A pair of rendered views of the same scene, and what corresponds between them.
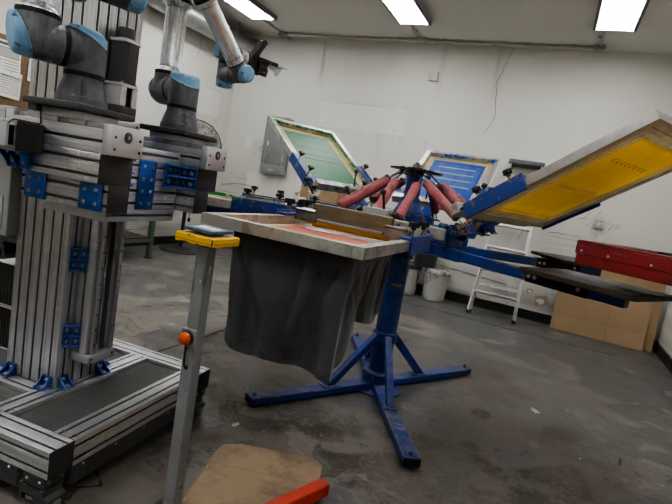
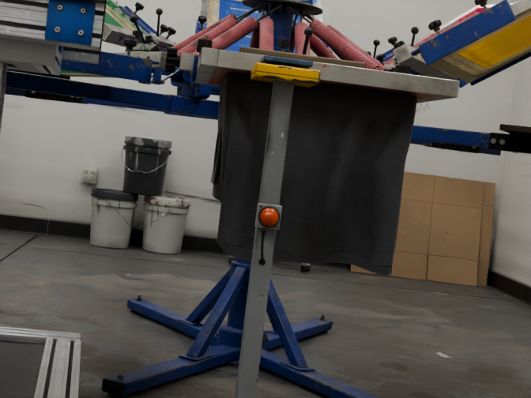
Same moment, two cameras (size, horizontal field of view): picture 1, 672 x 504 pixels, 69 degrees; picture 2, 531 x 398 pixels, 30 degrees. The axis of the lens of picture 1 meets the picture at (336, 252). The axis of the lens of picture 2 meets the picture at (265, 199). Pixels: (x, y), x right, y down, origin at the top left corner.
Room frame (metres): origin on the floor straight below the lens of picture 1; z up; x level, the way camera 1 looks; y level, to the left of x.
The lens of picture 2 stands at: (-0.39, 1.33, 0.79)
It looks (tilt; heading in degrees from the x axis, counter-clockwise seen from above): 3 degrees down; 332
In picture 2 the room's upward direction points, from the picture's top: 7 degrees clockwise
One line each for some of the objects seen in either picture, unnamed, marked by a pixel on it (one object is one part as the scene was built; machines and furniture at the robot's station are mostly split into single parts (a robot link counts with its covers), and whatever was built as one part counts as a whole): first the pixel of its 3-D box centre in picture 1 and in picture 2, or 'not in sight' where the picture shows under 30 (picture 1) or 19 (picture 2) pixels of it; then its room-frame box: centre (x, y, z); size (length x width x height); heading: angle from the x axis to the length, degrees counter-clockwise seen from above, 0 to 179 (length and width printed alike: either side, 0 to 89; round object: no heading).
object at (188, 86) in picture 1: (183, 89); not in sight; (2.06, 0.72, 1.42); 0.13 x 0.12 x 0.14; 48
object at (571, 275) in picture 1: (501, 265); (446, 133); (2.31, -0.78, 0.91); 1.34 x 0.40 x 0.08; 37
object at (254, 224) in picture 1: (329, 232); (308, 82); (1.87, 0.04, 0.97); 0.79 x 0.58 x 0.04; 157
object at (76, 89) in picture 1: (82, 90); not in sight; (1.58, 0.87, 1.31); 0.15 x 0.15 x 0.10
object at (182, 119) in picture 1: (180, 118); not in sight; (2.05, 0.72, 1.31); 0.15 x 0.15 x 0.10
